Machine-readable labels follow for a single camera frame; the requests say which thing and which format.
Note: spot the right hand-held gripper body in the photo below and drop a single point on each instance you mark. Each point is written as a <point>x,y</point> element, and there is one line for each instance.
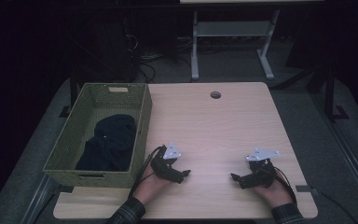
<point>262,172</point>

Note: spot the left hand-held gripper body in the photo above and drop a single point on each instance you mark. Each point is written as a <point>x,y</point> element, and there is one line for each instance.
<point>164,165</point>

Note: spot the black garment with fishbone print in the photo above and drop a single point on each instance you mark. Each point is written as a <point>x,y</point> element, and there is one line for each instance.
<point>112,143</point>

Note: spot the green woven basket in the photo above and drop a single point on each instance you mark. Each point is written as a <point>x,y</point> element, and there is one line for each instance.
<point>74,155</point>

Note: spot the person's right hand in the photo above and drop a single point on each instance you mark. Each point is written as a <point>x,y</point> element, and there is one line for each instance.
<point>273,194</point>

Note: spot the person's left hand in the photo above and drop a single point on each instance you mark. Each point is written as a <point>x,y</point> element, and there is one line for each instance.
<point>150,188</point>

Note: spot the grey tape strip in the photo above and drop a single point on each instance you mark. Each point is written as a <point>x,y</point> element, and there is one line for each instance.
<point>303,188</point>

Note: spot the black metal stand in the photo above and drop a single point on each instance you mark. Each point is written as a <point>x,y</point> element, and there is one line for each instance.
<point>331,93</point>
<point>73,93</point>

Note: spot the dark cabinet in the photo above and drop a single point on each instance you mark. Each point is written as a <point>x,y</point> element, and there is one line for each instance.
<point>105,46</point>

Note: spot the metal floor rail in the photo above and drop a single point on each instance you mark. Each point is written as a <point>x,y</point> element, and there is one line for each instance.
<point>348,149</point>
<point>37,199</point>

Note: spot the white metal desk frame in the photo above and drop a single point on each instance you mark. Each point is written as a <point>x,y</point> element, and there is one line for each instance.
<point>230,28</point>

